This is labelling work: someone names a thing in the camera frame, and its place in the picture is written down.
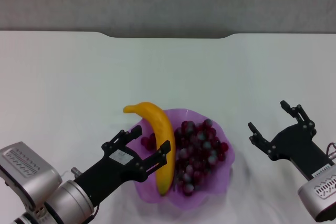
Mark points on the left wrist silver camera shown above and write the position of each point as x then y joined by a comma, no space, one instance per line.
29,169

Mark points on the purple wavy plastic bowl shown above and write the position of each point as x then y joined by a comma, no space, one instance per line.
210,195

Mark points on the yellow plastic banana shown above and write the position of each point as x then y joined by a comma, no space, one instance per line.
162,142

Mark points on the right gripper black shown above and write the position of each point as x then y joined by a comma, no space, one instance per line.
299,148

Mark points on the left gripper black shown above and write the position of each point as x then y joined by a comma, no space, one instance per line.
115,169

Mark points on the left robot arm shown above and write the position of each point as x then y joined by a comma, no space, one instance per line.
68,203

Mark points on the dark red grape bunch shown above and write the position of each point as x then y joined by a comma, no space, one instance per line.
199,155

